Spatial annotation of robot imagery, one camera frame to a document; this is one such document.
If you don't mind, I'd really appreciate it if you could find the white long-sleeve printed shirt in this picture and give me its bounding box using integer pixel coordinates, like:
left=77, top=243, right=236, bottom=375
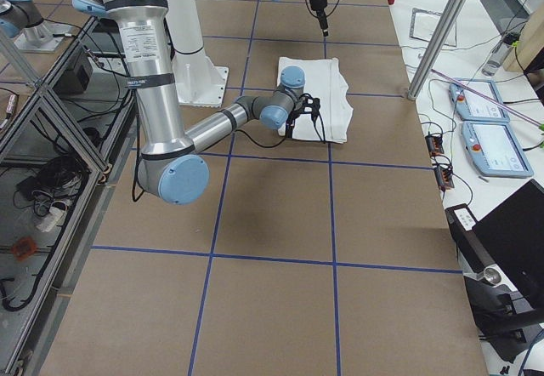
left=276, top=55, right=354, bottom=145

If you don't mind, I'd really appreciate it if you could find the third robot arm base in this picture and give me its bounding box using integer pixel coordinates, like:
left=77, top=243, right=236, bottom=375
left=1, top=0, right=61, bottom=53

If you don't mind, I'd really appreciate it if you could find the framed paper sheet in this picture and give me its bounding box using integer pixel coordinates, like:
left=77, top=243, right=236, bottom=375
left=409, top=8, right=457, bottom=48

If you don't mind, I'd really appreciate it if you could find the orange black connector block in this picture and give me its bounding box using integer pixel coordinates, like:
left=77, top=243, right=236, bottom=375
left=425, top=134, right=445, bottom=157

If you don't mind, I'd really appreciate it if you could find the far blue teach pendant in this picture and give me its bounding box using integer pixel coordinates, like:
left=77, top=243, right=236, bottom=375
left=449, top=78, right=510, bottom=123

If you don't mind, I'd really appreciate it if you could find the blue teach pendant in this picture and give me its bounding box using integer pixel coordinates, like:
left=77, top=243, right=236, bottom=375
left=462, top=121, right=534, bottom=179
left=449, top=78, right=510, bottom=123

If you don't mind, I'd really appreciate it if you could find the clear water bottle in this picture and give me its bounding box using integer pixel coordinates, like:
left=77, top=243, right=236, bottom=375
left=481, top=32, right=519, bottom=77

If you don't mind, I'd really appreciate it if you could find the black box with label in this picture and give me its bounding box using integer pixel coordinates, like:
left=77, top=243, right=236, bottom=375
left=445, top=203, right=478, bottom=241

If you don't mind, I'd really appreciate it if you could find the near blue teach pendant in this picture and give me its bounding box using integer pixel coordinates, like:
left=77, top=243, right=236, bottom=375
left=462, top=121, right=534, bottom=179

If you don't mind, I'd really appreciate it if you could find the black monitor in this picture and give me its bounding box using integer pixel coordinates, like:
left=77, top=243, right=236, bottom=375
left=473, top=179, right=543, bottom=308

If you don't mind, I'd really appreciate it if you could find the white power strip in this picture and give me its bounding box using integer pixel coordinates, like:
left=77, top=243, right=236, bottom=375
left=36, top=205, right=66, bottom=232

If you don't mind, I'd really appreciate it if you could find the aluminium frame post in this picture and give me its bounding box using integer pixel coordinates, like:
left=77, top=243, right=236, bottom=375
left=407, top=0, right=466, bottom=100

